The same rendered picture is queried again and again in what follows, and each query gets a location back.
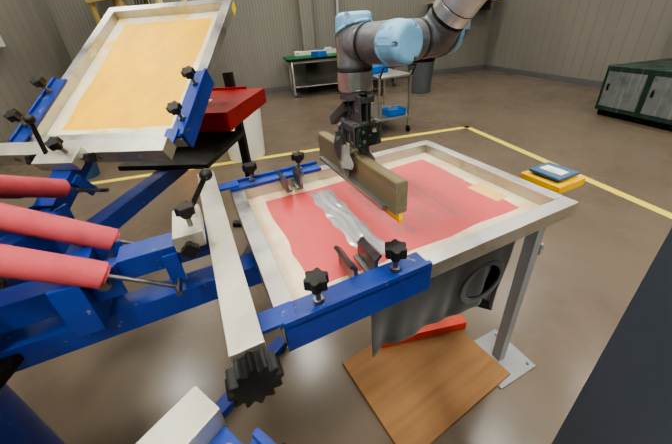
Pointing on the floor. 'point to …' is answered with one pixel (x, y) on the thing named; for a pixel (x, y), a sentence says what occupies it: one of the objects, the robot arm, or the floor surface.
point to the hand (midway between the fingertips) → (354, 169)
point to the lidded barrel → (251, 138)
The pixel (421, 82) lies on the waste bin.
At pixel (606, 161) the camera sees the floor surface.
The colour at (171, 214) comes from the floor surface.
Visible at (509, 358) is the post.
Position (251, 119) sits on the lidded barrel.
